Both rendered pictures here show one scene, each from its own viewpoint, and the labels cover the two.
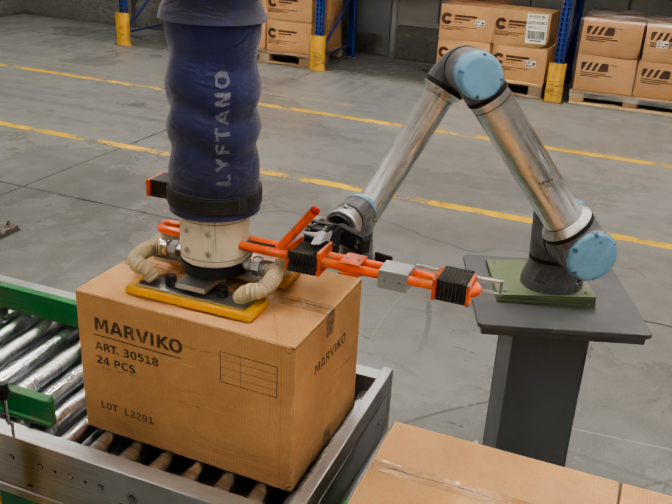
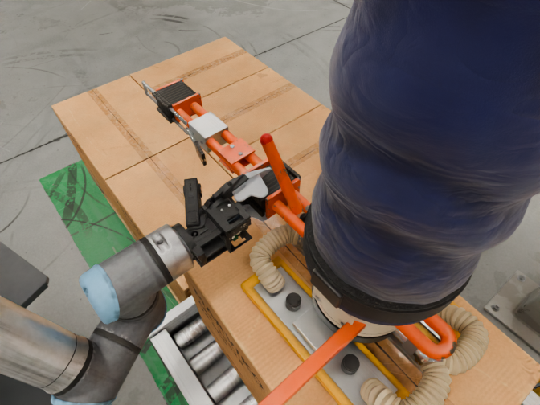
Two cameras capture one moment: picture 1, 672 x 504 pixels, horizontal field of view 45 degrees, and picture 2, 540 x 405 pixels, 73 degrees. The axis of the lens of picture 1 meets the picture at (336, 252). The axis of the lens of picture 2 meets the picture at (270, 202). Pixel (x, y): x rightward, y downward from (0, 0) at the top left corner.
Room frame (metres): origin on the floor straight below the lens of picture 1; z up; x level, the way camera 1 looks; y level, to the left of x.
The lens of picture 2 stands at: (2.13, 0.29, 1.63)
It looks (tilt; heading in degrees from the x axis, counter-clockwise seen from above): 52 degrees down; 210
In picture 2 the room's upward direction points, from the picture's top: straight up
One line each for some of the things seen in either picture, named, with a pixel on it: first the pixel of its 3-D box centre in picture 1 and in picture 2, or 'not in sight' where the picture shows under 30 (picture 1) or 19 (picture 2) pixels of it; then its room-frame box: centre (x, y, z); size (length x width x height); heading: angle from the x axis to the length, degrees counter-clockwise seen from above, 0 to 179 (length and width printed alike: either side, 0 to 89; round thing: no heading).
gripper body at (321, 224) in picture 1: (327, 234); (213, 227); (1.87, 0.02, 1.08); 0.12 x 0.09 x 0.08; 159
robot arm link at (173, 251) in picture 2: (342, 223); (171, 249); (1.94, -0.01, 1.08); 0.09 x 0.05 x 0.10; 69
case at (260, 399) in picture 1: (223, 351); (329, 339); (1.83, 0.28, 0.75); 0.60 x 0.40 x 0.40; 68
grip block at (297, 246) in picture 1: (309, 255); (270, 186); (1.73, 0.06, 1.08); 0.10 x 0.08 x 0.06; 160
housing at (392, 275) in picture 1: (396, 276); (209, 132); (1.66, -0.14, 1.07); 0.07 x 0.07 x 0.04; 70
